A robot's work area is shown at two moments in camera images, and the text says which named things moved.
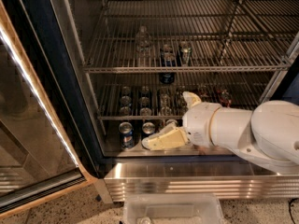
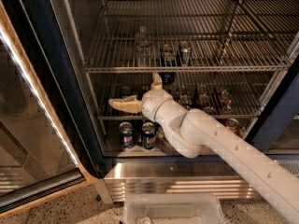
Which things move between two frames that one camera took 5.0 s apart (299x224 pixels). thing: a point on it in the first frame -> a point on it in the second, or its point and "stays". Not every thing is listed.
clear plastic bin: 173,208 stays
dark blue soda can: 167,59 stays
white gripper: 198,122 -> 150,103
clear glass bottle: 143,49 stays
